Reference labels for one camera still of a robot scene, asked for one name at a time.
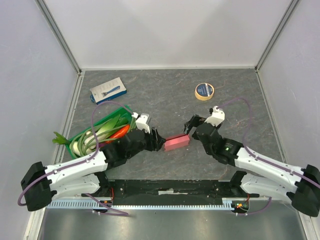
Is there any pink paper box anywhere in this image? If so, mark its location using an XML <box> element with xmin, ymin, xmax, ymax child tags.
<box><xmin>164</xmin><ymin>134</ymin><xmax>190</xmax><ymax>152</ymax></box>

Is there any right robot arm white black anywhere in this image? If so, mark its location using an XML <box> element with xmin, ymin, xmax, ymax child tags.
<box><xmin>183</xmin><ymin>112</ymin><xmax>320</xmax><ymax>217</ymax></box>

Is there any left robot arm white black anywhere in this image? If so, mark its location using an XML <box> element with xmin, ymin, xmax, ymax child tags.
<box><xmin>18</xmin><ymin>128</ymin><xmax>166</xmax><ymax>212</ymax></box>

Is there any blue white razor box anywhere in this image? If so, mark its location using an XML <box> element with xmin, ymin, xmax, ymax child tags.
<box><xmin>90</xmin><ymin>77</ymin><xmax>127</xmax><ymax>105</ymax></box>

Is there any orange toy carrot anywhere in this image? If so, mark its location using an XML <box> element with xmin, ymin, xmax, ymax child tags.
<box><xmin>105</xmin><ymin>124</ymin><xmax>130</xmax><ymax>144</ymax></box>

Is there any masking tape roll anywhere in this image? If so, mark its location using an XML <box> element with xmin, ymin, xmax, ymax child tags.
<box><xmin>194</xmin><ymin>82</ymin><xmax>215</xmax><ymax>101</ymax></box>

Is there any green plastic basket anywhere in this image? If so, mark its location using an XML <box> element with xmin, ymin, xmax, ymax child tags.
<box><xmin>63</xmin><ymin>106</ymin><xmax>136</xmax><ymax>159</ymax></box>

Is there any purple toy eggplant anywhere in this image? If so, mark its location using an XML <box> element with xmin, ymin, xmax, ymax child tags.
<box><xmin>98</xmin><ymin>142</ymin><xmax>106</xmax><ymax>148</ymax></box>

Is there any green toy leek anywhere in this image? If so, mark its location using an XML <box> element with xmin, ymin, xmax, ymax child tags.
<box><xmin>69</xmin><ymin>114</ymin><xmax>129</xmax><ymax>159</ymax></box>

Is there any green bean bundle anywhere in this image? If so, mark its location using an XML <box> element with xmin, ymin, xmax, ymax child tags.
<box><xmin>127</xmin><ymin>118</ymin><xmax>136</xmax><ymax>133</ymax></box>

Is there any green leafy toy vegetable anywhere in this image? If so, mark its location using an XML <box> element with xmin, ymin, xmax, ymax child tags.
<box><xmin>52</xmin><ymin>131</ymin><xmax>71</xmax><ymax>146</ymax></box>

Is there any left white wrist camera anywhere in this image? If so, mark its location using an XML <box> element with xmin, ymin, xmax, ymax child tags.
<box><xmin>131</xmin><ymin>112</ymin><xmax>151</xmax><ymax>134</ymax></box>

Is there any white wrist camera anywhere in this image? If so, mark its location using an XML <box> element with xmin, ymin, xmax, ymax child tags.
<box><xmin>131</xmin><ymin>112</ymin><xmax>151</xmax><ymax>134</ymax></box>
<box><xmin>204</xmin><ymin>106</ymin><xmax>225</xmax><ymax>127</ymax></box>

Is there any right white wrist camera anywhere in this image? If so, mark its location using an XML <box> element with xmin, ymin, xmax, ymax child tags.
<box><xmin>204</xmin><ymin>106</ymin><xmax>225</xmax><ymax>127</ymax></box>

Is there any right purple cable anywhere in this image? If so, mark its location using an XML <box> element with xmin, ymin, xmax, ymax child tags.
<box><xmin>214</xmin><ymin>97</ymin><xmax>320</xmax><ymax>217</ymax></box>

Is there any grey slotted cable duct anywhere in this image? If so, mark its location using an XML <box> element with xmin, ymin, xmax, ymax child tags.
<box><xmin>46</xmin><ymin>198</ymin><xmax>240</xmax><ymax>211</ymax></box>

